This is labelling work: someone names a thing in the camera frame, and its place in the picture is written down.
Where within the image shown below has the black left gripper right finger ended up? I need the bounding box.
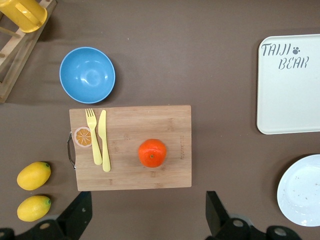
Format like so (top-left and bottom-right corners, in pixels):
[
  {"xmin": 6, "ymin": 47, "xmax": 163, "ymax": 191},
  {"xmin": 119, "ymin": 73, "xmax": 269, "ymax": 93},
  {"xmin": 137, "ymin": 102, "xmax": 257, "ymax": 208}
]
[{"xmin": 206, "ymin": 191, "xmax": 266, "ymax": 240}]

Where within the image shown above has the wooden peg rack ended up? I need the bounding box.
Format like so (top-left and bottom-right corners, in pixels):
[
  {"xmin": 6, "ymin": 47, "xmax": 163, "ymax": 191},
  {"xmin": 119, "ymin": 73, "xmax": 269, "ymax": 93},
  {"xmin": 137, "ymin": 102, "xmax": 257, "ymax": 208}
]
[{"xmin": 0, "ymin": 0, "xmax": 57, "ymax": 104}]

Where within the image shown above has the orange fruit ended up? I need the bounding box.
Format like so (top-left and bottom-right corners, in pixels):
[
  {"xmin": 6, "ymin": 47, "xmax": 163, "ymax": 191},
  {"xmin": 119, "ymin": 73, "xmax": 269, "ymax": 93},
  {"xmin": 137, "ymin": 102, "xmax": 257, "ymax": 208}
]
[{"xmin": 137, "ymin": 138, "xmax": 168, "ymax": 169}]

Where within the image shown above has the toy orange slice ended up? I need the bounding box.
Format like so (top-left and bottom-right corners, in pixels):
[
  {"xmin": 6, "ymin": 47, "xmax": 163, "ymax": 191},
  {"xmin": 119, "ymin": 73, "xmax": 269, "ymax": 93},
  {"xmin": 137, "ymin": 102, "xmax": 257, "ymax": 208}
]
[{"xmin": 74, "ymin": 126, "xmax": 93, "ymax": 148}]

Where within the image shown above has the white round plate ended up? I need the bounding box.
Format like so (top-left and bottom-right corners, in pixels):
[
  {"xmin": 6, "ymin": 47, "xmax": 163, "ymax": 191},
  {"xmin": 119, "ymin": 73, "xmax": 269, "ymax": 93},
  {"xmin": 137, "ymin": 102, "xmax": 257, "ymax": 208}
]
[{"xmin": 276, "ymin": 154, "xmax": 320, "ymax": 227}]

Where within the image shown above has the blue bowl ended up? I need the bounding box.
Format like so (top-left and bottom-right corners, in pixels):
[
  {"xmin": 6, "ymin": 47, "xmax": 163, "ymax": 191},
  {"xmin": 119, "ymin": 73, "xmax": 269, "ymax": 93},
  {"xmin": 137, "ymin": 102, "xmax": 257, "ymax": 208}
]
[{"xmin": 59, "ymin": 46, "xmax": 117, "ymax": 104}]

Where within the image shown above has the cream tray with bear print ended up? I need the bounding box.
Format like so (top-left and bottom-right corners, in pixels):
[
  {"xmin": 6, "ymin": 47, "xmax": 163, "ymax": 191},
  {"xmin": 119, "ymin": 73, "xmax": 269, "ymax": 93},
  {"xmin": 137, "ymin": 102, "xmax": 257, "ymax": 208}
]
[{"xmin": 256, "ymin": 34, "xmax": 320, "ymax": 135}]

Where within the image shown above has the yellow plastic knife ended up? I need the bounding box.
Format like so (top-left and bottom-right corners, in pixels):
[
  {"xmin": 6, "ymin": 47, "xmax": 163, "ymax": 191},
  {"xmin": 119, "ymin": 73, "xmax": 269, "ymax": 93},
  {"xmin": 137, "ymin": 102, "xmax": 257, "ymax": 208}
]
[{"xmin": 98, "ymin": 109, "xmax": 112, "ymax": 173}]

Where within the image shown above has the wooden cutting board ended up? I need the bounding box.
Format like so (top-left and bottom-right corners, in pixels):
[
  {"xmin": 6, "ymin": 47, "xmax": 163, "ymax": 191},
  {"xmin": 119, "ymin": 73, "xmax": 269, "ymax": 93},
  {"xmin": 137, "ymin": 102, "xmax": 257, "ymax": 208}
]
[{"xmin": 66, "ymin": 105, "xmax": 193, "ymax": 192}]

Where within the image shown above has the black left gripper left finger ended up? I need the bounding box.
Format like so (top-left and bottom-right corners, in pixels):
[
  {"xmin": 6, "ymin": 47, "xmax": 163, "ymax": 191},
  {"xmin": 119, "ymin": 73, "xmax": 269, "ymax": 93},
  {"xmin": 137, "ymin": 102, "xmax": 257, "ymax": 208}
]
[{"xmin": 17, "ymin": 191, "xmax": 93, "ymax": 240}]

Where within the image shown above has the yellow plastic fork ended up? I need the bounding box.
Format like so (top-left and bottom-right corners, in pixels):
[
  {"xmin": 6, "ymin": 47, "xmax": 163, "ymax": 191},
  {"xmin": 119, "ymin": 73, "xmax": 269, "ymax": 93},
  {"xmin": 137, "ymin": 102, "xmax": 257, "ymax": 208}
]
[{"xmin": 85, "ymin": 108, "xmax": 103, "ymax": 166}]

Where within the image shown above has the yellow plastic cup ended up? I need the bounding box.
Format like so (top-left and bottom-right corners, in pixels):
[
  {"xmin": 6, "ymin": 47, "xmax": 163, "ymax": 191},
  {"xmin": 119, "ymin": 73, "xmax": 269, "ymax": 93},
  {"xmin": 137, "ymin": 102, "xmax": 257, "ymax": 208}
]
[{"xmin": 0, "ymin": 0, "xmax": 48, "ymax": 34}]

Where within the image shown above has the yellow lemon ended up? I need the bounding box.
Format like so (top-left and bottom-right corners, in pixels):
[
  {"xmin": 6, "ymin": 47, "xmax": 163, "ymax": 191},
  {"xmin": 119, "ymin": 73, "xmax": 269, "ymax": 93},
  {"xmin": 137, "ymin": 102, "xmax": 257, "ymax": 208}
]
[
  {"xmin": 16, "ymin": 195, "xmax": 52, "ymax": 222},
  {"xmin": 16, "ymin": 161, "xmax": 52, "ymax": 191}
]

